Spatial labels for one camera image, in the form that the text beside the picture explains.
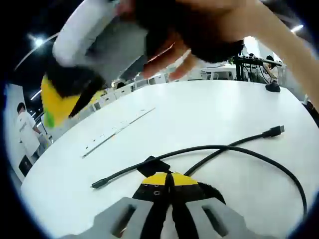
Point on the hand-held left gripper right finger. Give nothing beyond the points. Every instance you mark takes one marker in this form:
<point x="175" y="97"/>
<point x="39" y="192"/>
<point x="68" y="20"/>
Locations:
<point x="209" y="219"/>

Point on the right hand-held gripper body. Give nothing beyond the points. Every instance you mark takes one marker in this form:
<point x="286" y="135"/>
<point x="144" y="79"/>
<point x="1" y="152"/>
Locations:
<point x="99" y="37"/>

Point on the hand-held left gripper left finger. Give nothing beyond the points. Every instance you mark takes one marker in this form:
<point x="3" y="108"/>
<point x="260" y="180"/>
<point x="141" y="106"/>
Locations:
<point x="124" y="219"/>

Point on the person's left hand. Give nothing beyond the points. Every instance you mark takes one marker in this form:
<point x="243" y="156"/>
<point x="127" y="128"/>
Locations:
<point x="170" y="231"/>

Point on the person's right hand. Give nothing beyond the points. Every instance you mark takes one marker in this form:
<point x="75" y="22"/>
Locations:
<point x="189" y="27"/>

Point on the thin metal strip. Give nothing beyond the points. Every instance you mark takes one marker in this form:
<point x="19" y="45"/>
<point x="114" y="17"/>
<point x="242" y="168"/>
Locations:
<point x="119" y="127"/>

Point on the black box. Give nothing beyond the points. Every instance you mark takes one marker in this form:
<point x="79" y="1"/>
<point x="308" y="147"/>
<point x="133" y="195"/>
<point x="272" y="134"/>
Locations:
<point x="25" y="165"/>

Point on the black equipment stand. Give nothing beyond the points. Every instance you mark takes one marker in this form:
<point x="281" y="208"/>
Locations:
<point x="239" y="69"/>

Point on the black computer mouse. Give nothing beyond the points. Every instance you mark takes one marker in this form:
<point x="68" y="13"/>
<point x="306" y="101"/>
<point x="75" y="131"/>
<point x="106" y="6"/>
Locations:
<point x="272" y="87"/>

